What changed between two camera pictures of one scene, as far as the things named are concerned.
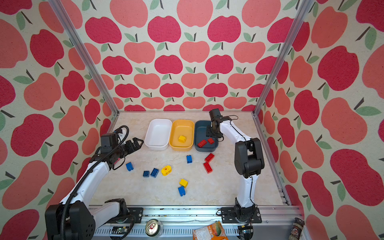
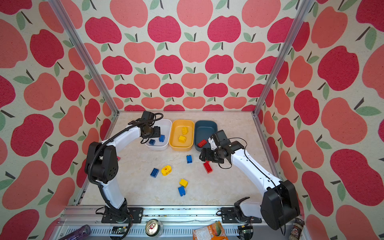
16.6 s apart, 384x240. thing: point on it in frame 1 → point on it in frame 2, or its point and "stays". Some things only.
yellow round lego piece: (166, 170) stays
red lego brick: (202, 143) stays
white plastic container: (158, 134) stays
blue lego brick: (129, 166) → (162, 138)
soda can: (153, 227) stays
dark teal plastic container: (203, 143) stays
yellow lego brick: (182, 139) stays
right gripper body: (209, 131) → (211, 155)
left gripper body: (123, 149) → (153, 132)
